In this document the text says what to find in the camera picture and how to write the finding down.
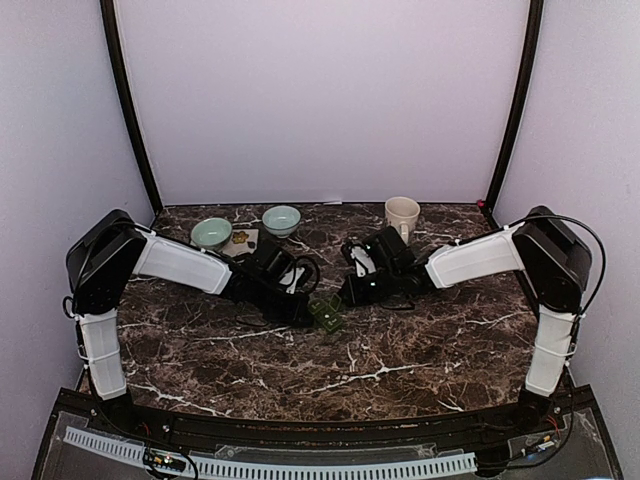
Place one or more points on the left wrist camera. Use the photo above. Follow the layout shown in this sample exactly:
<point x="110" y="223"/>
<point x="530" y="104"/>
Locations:
<point x="298" y="280"/>

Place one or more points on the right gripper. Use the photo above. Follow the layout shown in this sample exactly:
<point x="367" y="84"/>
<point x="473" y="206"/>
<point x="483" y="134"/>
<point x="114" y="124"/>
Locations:
<point x="355" y="297"/>

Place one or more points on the black front table rail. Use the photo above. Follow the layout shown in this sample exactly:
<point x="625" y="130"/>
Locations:
<point x="489" y="429"/>

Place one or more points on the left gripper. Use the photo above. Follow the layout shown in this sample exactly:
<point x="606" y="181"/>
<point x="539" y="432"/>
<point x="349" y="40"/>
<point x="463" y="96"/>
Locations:
<point x="293" y="317"/>

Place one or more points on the teal ceramic bowl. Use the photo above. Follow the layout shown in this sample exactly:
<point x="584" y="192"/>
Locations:
<point x="281" y="220"/>
<point x="212" y="233"/>

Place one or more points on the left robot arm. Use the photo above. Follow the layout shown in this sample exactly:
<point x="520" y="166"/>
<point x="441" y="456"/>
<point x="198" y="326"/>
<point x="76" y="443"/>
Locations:
<point x="102" y="262"/>

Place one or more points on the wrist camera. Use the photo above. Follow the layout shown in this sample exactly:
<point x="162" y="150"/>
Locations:
<point x="358" y="257"/>
<point x="298" y="280"/>

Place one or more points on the right teal ceramic bowl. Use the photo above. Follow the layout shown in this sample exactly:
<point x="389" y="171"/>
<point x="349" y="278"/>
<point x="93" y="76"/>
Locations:
<point x="281" y="220"/>

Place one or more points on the left teal ceramic bowl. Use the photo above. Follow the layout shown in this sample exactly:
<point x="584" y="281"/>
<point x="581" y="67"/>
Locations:
<point x="212" y="233"/>

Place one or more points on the right black frame post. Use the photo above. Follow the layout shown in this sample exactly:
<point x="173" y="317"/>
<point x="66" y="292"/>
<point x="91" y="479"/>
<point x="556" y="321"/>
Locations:
<point x="525" y="70"/>

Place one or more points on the cream coral-print mug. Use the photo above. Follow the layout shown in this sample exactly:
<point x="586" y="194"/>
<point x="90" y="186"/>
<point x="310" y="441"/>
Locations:
<point x="402" y="213"/>

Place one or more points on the square floral ceramic plate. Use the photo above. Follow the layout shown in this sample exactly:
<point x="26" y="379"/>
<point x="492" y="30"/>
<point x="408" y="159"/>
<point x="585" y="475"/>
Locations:
<point x="241" y="241"/>

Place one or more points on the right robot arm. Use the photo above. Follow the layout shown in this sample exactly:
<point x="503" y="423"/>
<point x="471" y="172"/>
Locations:
<point x="556" y="262"/>

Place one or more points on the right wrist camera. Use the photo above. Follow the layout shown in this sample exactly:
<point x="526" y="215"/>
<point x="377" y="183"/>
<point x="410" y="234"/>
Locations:
<point x="358" y="257"/>

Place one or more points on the small green circuit board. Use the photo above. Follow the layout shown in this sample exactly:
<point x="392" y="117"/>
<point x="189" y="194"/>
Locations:
<point x="163" y="461"/>

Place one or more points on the left black frame post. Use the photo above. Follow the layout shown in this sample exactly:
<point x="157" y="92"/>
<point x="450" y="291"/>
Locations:
<point x="119" y="72"/>

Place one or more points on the white slotted cable duct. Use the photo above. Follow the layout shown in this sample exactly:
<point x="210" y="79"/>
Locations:
<point x="239" y="463"/>

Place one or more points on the black frame post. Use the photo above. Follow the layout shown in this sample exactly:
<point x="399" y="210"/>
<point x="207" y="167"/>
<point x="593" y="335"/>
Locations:
<point x="525" y="70"/>
<point x="119" y="72"/>

